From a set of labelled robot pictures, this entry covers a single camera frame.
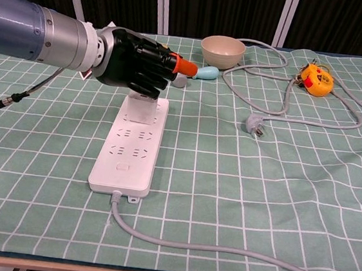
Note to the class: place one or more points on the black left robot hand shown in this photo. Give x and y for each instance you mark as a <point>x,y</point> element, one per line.
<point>127,58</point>

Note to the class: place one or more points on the white cube charger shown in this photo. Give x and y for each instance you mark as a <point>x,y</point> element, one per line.
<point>139,111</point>

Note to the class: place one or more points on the white power strip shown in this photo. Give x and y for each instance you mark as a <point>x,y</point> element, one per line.
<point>121,178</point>

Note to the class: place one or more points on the blue silver left robot arm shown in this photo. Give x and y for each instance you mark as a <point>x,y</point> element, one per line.
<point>33,32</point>

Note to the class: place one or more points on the red picture card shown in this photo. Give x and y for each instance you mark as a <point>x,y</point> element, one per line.
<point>85,75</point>

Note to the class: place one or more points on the light blue toy hammer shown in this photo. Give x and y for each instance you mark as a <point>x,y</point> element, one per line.
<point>207,73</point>

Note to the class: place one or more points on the beige bowl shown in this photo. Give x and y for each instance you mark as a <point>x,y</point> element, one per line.
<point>221,55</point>

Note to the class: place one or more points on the black pleated curtain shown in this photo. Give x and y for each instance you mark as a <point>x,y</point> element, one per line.
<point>226,11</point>

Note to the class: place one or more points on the green checked tablecloth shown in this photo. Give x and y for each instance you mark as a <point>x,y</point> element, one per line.
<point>260,182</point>

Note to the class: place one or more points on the yellow tape measure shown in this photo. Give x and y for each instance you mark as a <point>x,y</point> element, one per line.
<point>318,80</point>

